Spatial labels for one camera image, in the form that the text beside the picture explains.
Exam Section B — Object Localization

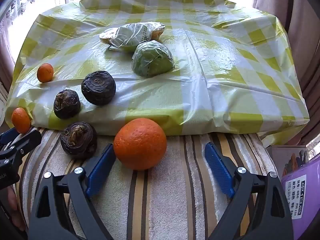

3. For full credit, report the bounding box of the dark water chestnut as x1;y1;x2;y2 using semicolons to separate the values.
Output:
53;89;81;120
81;71;117;106
60;122;98;159

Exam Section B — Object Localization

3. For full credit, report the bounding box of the small orange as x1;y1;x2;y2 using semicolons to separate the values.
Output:
37;63;54;83
11;107;32;134

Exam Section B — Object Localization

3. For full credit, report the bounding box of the floral lace curtain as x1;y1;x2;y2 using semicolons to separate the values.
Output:
0;0;75;33

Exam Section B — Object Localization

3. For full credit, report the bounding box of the pink curtain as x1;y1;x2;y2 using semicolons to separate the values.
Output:
252;0;320;140

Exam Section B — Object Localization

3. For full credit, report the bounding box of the purple cardboard box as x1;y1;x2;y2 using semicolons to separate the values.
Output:
266;144;320;240

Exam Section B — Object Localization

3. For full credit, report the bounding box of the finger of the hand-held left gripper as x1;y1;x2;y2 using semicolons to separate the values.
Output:
0;127;18;145
0;129;42;167

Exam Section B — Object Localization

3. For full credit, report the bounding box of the striped plush blanket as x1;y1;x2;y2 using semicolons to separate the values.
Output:
15;127;283;240

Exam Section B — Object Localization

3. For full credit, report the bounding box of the green cabbage half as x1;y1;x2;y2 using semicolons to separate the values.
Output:
132;41;175;78

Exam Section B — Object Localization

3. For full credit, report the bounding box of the large orange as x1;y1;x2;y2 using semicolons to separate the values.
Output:
113;118;167;171

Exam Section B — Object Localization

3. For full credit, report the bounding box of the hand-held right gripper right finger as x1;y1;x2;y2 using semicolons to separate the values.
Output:
204;142;294;240

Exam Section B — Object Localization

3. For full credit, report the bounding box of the pale cabbage half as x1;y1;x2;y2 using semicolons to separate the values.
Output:
107;23;153;53

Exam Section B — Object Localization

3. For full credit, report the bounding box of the wrapped halved potato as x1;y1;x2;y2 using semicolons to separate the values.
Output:
99;29;118;45
150;22;166;40

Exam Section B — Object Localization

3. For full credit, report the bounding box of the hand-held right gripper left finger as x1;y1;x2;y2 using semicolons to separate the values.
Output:
27;144;117;240

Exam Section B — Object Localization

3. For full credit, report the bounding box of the yellow checked plastic tablecloth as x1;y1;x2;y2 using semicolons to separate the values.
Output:
5;0;310;137

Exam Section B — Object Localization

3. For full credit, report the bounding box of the person's left hand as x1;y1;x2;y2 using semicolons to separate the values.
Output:
6;187;27;232

